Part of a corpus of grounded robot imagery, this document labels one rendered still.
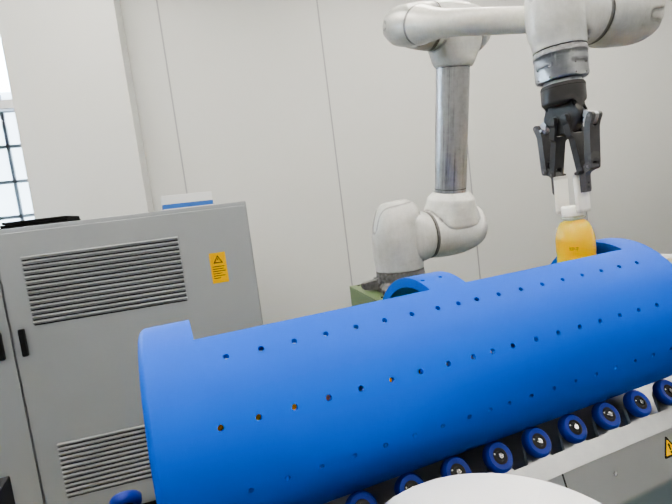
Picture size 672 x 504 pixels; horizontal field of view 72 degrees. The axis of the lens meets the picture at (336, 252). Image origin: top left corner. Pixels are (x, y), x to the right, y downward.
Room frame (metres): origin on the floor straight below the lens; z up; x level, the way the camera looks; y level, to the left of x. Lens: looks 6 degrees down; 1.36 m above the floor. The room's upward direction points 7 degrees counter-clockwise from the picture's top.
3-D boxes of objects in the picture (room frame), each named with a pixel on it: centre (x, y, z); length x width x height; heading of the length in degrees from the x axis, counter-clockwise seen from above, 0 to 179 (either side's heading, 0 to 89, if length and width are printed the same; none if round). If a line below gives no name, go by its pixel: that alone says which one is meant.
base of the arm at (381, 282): (1.45, -0.18, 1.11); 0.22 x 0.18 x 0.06; 103
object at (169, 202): (2.36, 0.72, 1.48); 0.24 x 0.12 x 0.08; 112
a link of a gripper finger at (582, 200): (0.83, -0.46, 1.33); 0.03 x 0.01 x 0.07; 111
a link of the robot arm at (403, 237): (1.46, -0.21, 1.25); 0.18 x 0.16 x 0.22; 109
